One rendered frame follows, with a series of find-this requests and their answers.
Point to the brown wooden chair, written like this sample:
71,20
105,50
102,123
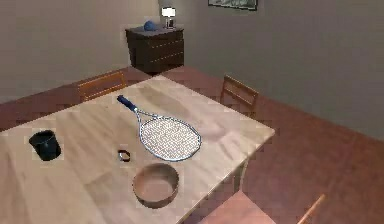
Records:
101,85
239,93
240,210

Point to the dark brown chest of drawers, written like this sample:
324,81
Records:
156,50

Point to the small black wristwatch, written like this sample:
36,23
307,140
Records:
124,155

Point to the brown wooden bowl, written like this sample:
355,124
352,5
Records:
155,185

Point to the light wooden dining table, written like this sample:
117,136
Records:
100,133

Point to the blue ball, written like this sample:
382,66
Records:
149,25

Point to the white table lamp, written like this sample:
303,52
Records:
168,16

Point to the black mug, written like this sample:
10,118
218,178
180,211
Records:
45,145

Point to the dark framed wall picture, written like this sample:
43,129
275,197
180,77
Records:
233,3

